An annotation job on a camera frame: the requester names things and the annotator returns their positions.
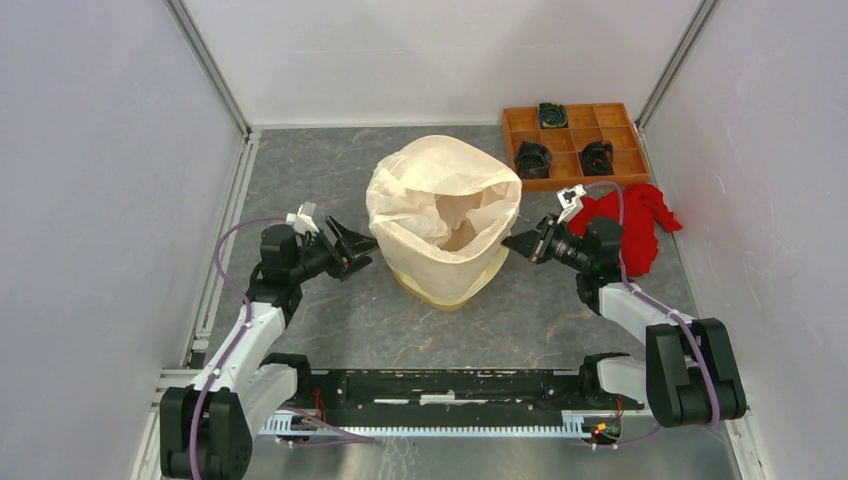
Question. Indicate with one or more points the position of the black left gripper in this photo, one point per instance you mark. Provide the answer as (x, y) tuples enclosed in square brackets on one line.
[(341, 259)]

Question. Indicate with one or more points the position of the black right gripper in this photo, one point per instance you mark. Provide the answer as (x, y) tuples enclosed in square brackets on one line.
[(534, 244)]

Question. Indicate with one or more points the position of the yellow mesh trash bin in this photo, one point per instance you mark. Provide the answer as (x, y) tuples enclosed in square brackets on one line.
[(482, 281)]

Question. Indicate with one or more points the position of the cream translucent plastic trash bag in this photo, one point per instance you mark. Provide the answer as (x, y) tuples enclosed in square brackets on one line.
[(439, 209)]

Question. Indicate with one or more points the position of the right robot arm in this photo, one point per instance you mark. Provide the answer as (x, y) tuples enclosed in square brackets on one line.
[(689, 374)]

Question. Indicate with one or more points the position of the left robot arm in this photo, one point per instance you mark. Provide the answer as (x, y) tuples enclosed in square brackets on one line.
[(208, 427)]

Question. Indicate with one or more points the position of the dark rolled item left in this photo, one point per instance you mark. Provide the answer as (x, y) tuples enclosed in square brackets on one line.
[(533, 161)]

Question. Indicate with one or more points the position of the dark rolled item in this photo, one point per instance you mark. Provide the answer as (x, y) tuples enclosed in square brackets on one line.
[(596, 158), (533, 161), (552, 115)]

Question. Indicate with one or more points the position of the dark rolled item right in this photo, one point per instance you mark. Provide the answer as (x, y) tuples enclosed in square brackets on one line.
[(596, 158)]

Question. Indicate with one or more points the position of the red cloth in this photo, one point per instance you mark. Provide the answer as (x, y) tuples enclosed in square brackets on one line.
[(644, 210)]

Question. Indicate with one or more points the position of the dark rolled item top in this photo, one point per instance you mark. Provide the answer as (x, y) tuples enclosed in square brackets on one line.
[(552, 115)]

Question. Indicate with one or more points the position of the wooden compartment tray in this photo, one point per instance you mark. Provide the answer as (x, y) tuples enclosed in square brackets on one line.
[(586, 123)]

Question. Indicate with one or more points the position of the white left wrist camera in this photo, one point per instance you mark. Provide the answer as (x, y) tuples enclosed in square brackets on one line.
[(302, 221)]

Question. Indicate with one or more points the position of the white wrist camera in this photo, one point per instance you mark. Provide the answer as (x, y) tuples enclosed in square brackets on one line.
[(570, 200), (302, 221)]

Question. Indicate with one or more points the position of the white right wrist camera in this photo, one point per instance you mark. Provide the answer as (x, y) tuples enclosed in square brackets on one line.
[(570, 200)]

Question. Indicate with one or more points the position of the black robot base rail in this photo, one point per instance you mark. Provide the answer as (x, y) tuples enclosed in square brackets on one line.
[(459, 397)]

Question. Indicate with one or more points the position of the white toothed cable rail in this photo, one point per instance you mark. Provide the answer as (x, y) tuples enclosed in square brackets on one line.
[(289, 424)]

